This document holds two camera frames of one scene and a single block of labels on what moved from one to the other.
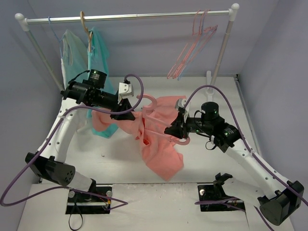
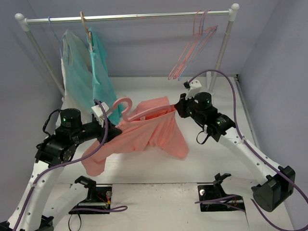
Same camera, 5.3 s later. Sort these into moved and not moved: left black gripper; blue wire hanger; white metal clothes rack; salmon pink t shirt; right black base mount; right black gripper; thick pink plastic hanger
Moved: thick pink plastic hanger; salmon pink t shirt; right black gripper; left black gripper
Not moved: right black base mount; white metal clothes rack; blue wire hanger
